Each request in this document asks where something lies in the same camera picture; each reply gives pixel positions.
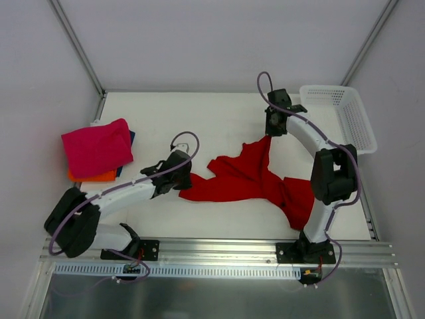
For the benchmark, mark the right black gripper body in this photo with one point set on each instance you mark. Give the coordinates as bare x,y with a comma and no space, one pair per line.
273,129

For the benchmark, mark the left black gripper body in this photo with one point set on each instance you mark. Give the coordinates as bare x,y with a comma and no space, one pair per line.
182,179

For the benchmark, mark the red t shirt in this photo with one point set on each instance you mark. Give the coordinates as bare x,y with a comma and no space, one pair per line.
247,176

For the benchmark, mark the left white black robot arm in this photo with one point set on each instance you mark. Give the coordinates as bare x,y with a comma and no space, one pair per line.
76,222

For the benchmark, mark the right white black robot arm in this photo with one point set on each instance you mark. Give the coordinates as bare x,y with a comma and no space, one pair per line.
333,177

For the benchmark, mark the white plastic basket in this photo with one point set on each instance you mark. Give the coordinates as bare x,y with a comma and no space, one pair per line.
339,112

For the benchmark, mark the folded navy blue t shirt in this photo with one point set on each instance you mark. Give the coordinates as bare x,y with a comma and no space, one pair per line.
132,137

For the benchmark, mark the folded orange t shirt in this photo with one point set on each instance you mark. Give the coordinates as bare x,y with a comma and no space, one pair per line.
104,177

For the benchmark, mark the folded pink t shirt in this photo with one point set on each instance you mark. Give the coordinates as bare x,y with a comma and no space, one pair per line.
99,149

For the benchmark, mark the folded white t shirt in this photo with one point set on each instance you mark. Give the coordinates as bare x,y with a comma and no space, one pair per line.
95,123

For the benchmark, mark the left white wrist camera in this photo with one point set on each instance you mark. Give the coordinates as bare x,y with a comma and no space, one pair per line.
184,147

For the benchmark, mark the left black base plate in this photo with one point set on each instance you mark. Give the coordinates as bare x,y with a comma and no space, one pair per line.
151,249

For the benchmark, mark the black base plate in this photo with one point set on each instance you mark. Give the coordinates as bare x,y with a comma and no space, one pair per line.
151,249
312,253

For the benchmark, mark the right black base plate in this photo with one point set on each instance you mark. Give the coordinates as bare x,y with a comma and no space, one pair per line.
312,253

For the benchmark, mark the white slotted cable duct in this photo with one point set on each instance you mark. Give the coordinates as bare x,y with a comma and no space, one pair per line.
179,271

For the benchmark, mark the aluminium mounting rail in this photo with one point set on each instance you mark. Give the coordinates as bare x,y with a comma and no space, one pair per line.
241,252

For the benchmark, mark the right aluminium frame post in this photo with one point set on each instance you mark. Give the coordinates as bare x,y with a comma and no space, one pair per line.
369,41

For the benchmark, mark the aluminium frame post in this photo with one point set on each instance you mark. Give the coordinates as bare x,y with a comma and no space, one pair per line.
70,33
369,41

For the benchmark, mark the left aluminium frame post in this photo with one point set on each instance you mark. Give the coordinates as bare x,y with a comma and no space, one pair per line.
70,33

